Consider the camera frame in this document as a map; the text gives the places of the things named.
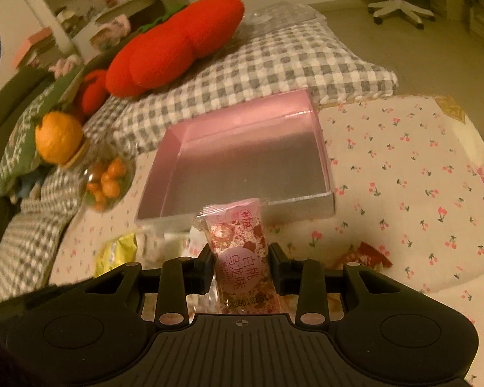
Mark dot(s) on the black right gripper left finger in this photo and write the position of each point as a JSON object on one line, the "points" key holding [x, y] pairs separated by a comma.
{"points": [[179, 278]]}

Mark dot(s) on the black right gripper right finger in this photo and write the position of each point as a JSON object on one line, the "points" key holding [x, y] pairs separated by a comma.
{"points": [[306, 280]]}

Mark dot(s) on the small red candy packet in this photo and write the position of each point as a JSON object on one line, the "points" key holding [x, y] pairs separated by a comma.
{"points": [[366, 255]]}

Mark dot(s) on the yellow snack packet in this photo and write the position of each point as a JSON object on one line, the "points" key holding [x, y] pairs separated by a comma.
{"points": [[115, 252]]}

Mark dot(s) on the pink peach oolong snack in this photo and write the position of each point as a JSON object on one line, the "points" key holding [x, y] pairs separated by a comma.
{"points": [[236, 237]]}

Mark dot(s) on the glass jar with kumquats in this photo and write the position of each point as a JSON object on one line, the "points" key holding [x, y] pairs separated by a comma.
{"points": [[103, 172]]}

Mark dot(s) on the pink silver cardboard box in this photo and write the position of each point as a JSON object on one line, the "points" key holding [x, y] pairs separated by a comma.
{"points": [[271, 148]]}

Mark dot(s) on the cherry print tablecloth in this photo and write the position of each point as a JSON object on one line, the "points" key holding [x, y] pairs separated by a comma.
{"points": [[408, 181]]}

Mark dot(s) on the green embroidered pillow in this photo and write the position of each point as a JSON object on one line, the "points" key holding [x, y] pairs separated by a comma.
{"points": [[20, 156]]}

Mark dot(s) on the large orange citrus fruit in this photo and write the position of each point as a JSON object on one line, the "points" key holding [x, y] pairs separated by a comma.
{"points": [[58, 136]]}

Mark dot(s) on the grey checkered quilt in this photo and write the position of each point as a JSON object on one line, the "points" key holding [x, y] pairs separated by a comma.
{"points": [[280, 48]]}

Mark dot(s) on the red tomato plush cushion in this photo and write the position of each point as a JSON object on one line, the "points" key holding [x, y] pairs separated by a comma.
{"points": [[162, 54]]}

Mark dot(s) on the white office chair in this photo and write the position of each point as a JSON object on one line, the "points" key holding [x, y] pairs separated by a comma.
{"points": [[382, 9]]}

